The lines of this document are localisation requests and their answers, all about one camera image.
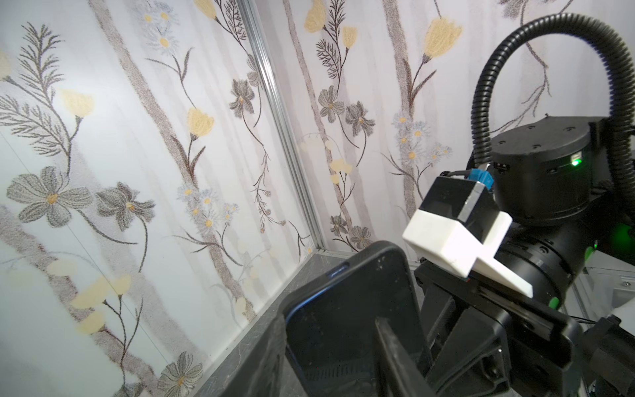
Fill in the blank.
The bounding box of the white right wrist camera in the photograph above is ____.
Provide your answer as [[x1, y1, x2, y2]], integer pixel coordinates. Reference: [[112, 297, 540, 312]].
[[402, 167, 533, 298]]

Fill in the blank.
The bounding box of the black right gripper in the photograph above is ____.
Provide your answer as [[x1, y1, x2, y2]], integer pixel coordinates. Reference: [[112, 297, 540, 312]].
[[414, 260, 582, 396]]

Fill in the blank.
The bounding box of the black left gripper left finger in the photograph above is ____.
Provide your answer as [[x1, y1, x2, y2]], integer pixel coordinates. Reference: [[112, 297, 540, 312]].
[[221, 315, 287, 396]]

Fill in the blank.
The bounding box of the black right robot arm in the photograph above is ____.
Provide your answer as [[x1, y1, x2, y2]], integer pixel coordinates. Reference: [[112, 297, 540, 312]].
[[403, 13, 634, 396]]

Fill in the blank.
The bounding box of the black phone lying far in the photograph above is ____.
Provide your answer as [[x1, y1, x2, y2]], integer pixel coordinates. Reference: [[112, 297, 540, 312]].
[[280, 241, 425, 396]]

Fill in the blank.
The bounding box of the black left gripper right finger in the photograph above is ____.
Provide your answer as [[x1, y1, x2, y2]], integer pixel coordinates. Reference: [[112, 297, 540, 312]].
[[374, 318, 436, 396]]

